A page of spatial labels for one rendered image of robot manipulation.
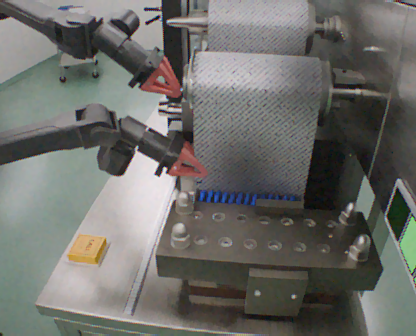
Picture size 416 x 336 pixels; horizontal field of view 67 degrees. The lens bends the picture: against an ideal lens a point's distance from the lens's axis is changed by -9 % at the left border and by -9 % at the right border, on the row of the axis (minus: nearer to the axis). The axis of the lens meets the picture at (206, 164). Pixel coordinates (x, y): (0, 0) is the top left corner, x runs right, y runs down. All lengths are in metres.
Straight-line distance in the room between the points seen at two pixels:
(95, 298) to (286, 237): 0.40
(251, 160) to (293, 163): 0.09
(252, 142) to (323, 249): 0.24
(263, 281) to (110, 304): 0.31
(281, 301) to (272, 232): 0.13
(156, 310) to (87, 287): 0.16
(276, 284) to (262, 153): 0.25
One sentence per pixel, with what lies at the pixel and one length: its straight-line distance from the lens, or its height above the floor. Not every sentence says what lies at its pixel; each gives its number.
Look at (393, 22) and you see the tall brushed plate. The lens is 0.60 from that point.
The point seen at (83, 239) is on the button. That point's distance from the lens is 0.83.
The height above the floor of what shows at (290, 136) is 1.17.
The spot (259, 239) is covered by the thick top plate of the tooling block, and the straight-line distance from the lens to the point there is 0.64.
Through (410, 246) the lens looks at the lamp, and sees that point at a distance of 0.47.
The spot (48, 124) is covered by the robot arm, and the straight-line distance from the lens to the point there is 0.68.
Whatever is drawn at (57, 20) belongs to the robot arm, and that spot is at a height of 1.39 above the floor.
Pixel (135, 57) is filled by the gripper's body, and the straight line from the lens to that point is 0.69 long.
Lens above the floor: 1.47
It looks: 32 degrees down
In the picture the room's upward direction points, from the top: straight up
